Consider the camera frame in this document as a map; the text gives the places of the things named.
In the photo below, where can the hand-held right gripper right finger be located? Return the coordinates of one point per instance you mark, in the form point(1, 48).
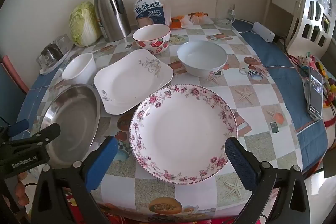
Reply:
point(241, 163)

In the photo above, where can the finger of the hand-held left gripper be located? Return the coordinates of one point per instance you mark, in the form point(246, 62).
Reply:
point(50, 133)
point(18, 127)

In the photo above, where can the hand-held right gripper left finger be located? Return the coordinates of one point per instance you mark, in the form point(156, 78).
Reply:
point(102, 158)

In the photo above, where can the stainless steel plate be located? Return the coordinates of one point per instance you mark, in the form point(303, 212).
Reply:
point(76, 113)

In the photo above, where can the round pink floral plate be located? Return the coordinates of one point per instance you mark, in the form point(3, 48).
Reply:
point(181, 132)

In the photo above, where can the large white bowl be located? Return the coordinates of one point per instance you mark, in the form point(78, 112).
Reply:
point(202, 54)

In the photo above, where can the person's left hand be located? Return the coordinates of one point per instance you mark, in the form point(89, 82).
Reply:
point(21, 191)

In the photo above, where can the glass cups on tray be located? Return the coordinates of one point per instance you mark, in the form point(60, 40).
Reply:
point(56, 66)

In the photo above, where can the small white bowl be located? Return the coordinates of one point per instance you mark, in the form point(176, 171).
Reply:
point(78, 69)

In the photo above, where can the upturned clear glass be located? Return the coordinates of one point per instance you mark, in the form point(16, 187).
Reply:
point(48, 56)
point(64, 41)

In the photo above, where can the square white plate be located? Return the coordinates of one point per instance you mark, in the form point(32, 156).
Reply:
point(131, 79)

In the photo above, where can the smartphone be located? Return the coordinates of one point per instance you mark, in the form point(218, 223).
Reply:
point(315, 92)

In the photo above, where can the napa cabbage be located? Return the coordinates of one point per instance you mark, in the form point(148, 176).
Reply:
point(82, 24)

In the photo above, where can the colourful toy pile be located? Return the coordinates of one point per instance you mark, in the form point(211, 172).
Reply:
point(319, 66)

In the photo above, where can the strawberry print bowl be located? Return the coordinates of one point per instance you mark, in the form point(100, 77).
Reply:
point(151, 33)

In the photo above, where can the white power bank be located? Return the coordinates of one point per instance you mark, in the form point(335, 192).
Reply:
point(262, 31)

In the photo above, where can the stainless steel thermos jug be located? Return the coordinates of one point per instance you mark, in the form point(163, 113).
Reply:
point(111, 14)

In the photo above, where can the clear glass mug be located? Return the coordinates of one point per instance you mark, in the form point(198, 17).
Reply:
point(223, 16)

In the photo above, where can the white cutout panel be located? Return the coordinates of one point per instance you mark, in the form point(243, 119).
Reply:
point(307, 3)

